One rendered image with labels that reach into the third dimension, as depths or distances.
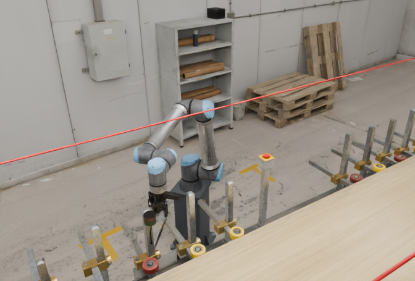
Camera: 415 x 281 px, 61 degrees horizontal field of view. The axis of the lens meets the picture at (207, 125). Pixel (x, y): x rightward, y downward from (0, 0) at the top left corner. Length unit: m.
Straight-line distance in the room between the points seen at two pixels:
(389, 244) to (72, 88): 3.43
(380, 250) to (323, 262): 0.32
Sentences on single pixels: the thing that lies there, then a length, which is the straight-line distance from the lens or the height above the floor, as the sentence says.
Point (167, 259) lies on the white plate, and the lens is 2.14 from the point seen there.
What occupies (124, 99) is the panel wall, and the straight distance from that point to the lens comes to 4.58.
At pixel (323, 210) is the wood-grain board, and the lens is 2.29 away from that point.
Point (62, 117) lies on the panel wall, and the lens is 4.37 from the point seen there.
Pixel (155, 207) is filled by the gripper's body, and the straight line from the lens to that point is 1.91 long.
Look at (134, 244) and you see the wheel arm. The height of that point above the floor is 0.86.
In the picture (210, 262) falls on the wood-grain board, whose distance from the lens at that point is 1.91.
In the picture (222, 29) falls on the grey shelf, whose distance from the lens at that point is 4.92.
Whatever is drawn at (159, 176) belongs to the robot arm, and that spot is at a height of 1.30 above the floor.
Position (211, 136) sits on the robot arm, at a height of 1.15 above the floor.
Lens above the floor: 2.29
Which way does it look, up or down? 26 degrees down
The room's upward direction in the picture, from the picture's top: 1 degrees counter-clockwise
